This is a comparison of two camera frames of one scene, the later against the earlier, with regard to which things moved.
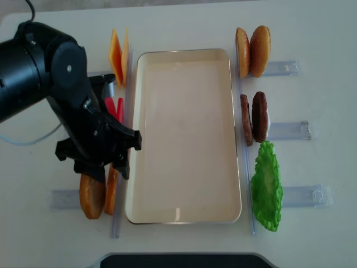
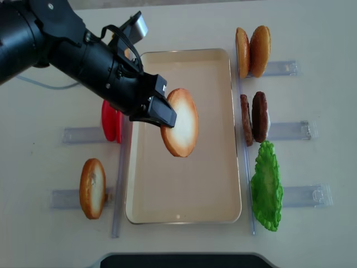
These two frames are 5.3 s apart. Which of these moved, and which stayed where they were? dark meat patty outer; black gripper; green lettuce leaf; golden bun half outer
Moved: black gripper
Stayed: dark meat patty outer; golden bun half outer; green lettuce leaf
